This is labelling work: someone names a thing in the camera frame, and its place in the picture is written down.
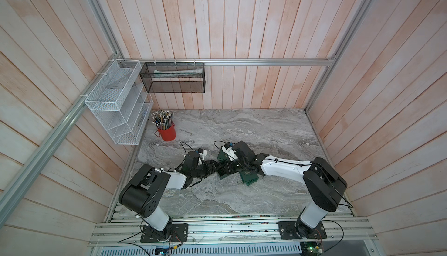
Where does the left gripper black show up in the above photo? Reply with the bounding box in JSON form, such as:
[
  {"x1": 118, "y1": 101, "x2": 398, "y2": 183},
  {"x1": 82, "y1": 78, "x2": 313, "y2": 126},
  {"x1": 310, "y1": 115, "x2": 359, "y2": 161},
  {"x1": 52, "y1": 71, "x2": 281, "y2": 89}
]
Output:
[{"x1": 191, "y1": 159, "x2": 221, "y2": 179}]

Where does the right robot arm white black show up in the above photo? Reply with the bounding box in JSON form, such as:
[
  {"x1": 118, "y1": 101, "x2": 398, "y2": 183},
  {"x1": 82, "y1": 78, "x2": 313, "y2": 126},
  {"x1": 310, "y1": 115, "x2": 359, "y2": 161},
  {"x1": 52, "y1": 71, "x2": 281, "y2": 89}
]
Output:
[{"x1": 218, "y1": 141, "x2": 348, "y2": 240}]

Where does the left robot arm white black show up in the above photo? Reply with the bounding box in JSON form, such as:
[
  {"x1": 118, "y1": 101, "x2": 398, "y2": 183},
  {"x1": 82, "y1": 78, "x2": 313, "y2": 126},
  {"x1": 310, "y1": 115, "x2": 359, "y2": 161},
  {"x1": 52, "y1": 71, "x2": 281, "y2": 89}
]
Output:
[{"x1": 118, "y1": 149, "x2": 220, "y2": 242}]

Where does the right green jewelry box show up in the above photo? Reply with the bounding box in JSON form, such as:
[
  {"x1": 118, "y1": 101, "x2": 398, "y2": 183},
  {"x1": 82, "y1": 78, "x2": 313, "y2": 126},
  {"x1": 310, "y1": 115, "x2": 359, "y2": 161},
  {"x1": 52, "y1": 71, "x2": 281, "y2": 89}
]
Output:
[{"x1": 217, "y1": 166, "x2": 233, "y2": 180}]

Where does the green jewelry box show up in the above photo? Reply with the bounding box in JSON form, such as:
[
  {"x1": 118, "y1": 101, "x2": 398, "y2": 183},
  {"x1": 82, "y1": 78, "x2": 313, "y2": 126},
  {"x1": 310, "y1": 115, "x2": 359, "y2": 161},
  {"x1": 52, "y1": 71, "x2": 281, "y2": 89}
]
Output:
[
  {"x1": 217, "y1": 150, "x2": 229, "y2": 162},
  {"x1": 217, "y1": 166, "x2": 233, "y2": 180}
]

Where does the left green jewelry box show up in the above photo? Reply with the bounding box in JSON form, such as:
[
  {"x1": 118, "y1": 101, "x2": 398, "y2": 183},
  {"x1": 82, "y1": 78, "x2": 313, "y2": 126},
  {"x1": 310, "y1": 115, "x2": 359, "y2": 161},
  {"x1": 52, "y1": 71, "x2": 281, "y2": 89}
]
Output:
[{"x1": 217, "y1": 150, "x2": 229, "y2": 162}]

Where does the red pencil cup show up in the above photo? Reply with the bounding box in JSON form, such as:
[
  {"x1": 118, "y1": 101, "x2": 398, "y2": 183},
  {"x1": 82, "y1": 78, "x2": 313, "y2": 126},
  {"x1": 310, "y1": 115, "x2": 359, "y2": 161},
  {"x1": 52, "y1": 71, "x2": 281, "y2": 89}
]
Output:
[{"x1": 154, "y1": 124, "x2": 177, "y2": 142}]

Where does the pencils bundle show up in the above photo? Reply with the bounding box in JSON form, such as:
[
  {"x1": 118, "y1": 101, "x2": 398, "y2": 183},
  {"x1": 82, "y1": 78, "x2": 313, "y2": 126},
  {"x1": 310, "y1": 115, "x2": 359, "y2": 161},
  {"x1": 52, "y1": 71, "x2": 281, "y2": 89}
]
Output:
[{"x1": 151, "y1": 110, "x2": 174, "y2": 130}]

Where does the black mesh basket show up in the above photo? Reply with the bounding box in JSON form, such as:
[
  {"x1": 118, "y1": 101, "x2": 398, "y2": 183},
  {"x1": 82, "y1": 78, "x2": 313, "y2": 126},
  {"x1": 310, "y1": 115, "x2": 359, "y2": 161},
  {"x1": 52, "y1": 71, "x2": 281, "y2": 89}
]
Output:
[{"x1": 140, "y1": 61, "x2": 206, "y2": 94}]

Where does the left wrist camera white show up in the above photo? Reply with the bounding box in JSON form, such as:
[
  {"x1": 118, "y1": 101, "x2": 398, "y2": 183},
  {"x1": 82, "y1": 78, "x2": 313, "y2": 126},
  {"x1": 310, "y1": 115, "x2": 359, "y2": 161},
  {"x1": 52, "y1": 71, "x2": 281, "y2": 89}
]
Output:
[{"x1": 196, "y1": 148, "x2": 207, "y2": 164}]

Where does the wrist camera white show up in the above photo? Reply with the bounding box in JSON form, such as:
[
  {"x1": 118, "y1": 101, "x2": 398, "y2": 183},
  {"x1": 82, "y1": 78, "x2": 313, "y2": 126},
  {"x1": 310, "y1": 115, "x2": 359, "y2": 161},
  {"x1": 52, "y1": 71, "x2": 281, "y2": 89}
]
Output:
[
  {"x1": 221, "y1": 143, "x2": 239, "y2": 162},
  {"x1": 196, "y1": 148, "x2": 207, "y2": 164}
]

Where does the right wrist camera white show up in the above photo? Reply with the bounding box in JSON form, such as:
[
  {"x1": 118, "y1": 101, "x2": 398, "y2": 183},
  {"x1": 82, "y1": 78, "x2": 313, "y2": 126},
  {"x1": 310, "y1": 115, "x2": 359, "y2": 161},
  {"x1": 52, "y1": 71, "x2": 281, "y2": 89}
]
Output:
[{"x1": 221, "y1": 143, "x2": 239, "y2": 162}]

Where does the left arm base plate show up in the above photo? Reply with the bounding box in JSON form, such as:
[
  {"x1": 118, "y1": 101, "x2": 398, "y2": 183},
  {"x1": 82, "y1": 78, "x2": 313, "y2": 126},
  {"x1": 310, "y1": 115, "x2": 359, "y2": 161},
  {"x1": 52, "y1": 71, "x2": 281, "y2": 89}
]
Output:
[{"x1": 140, "y1": 223, "x2": 189, "y2": 243}]

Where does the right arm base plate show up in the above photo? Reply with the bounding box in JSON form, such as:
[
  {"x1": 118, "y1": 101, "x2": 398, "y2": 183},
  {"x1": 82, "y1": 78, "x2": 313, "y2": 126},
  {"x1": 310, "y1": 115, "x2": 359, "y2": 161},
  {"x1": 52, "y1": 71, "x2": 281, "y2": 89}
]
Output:
[{"x1": 278, "y1": 221, "x2": 327, "y2": 240}]

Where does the aluminium frame rail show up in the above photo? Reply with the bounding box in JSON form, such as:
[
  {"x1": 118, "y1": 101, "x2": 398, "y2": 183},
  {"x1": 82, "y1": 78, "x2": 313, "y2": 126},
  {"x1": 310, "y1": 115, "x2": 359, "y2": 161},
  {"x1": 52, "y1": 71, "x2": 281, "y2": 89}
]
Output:
[{"x1": 134, "y1": 58, "x2": 335, "y2": 67}]

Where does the white wire mesh shelf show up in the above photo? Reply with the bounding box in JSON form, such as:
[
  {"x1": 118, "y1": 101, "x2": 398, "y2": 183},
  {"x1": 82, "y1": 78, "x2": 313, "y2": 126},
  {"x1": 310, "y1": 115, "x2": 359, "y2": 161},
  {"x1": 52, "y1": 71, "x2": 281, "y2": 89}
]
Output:
[{"x1": 85, "y1": 59, "x2": 153, "y2": 145}]

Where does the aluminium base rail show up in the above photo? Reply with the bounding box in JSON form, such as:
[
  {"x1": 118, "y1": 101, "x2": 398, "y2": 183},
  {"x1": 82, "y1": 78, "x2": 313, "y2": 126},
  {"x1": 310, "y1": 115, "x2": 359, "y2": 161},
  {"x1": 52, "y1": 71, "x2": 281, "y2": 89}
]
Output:
[{"x1": 88, "y1": 213, "x2": 378, "y2": 247}]

